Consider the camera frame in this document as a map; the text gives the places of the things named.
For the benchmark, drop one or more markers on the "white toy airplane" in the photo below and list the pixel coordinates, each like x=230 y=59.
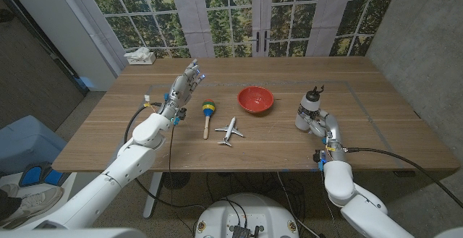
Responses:
x=229 y=131

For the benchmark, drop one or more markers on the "red bowl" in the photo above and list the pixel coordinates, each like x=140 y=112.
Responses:
x=255 y=98

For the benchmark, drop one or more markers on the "white oil cruet black pump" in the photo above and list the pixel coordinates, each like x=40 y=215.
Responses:
x=307 y=106

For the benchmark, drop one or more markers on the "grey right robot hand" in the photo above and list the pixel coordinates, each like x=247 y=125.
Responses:
x=327 y=127

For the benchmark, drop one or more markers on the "printed window backdrop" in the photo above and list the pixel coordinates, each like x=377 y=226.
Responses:
x=231 y=13

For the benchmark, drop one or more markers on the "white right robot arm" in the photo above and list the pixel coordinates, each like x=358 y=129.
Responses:
x=341 y=183

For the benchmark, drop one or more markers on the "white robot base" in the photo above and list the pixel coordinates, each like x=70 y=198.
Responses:
x=246 y=212

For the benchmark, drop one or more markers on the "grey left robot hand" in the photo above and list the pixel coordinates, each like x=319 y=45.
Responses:
x=181 y=89

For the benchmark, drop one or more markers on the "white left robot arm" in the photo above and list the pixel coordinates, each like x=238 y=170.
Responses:
x=126 y=165

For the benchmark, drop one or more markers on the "blue-grey upholstered seat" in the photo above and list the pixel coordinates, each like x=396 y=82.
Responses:
x=25 y=140

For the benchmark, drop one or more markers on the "blue and black foot pedal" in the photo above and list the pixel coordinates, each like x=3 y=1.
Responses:
x=36 y=174

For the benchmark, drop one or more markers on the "white sneaker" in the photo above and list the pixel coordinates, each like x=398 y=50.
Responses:
x=36 y=202

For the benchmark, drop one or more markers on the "colourful wooden maraca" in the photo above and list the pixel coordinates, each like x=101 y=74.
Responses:
x=208 y=108

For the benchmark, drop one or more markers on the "white tissue box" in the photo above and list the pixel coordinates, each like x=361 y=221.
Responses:
x=141 y=59

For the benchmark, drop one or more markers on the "white table leg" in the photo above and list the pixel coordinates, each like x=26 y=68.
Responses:
x=152 y=194

